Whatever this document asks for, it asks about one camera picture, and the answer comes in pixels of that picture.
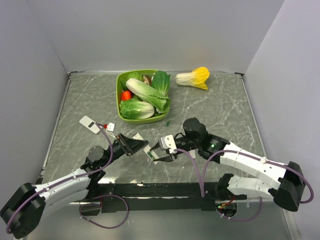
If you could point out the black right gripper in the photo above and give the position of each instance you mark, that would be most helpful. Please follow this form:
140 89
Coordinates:
167 159

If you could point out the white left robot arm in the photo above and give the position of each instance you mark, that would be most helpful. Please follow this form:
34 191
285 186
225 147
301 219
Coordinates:
33 202

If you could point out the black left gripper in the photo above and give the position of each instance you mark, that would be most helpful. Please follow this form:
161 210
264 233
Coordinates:
134 145

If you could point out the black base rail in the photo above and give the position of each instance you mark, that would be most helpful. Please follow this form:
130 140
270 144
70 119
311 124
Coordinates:
114 197

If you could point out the yellow napa cabbage toy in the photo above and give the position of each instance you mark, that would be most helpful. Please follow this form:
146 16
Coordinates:
197 78

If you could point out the white green cabbage toy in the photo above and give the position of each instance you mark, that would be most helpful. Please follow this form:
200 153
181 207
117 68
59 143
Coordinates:
134 109

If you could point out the brown mushroom toy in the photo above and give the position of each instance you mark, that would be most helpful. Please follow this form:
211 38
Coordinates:
147 80

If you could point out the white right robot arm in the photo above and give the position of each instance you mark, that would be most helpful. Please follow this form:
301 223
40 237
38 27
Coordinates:
283 183

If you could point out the slim white remote control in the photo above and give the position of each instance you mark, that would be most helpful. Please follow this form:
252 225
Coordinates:
146 149

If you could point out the green bok choy toy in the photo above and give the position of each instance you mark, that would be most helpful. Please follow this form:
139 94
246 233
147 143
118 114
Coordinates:
161 82

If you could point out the wide white remote control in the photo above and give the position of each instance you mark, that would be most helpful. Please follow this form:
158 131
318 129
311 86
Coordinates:
90 125

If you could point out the green plastic bowl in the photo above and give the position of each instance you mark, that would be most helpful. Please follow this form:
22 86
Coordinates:
119 91

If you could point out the white remote battery cover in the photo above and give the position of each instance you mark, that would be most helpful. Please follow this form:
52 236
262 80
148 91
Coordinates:
193 154

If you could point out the orange pepper toy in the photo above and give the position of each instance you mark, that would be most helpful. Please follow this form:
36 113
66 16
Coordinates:
126 95

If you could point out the green leafy lettuce toy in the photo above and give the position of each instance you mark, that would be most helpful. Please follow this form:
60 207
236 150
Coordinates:
133 76

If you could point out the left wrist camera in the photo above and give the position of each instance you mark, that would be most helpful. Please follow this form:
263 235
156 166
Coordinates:
109 129

